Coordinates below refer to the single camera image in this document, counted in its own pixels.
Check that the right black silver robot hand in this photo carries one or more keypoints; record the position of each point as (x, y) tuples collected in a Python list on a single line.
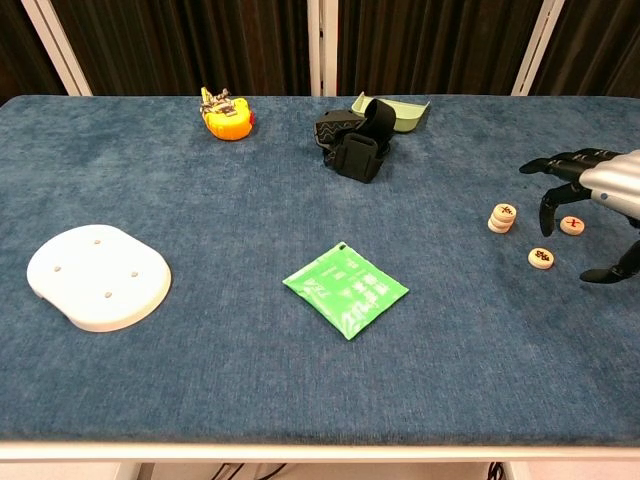
[(615, 182)]

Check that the red cross wooden chess piece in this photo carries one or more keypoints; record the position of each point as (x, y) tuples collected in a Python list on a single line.
[(572, 225)]

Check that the dark pleated curtain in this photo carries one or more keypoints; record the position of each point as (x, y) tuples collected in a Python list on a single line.
[(15, 50), (600, 45), (430, 45), (175, 45)]

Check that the pale green dustpan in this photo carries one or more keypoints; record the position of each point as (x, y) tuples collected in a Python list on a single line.
[(407, 117)]

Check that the green tea sachet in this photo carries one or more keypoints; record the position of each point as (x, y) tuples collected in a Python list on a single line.
[(345, 295)]

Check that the orange toy with clip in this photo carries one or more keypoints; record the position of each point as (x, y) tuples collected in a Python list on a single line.
[(230, 125)]

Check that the blue velvet table cloth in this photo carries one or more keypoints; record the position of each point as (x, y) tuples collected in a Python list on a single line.
[(250, 375)]

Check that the white oval plastic plate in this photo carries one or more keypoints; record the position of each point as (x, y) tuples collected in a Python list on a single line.
[(95, 280)]

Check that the white frame post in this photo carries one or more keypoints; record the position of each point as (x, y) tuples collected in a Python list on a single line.
[(57, 47), (314, 50), (539, 47)]

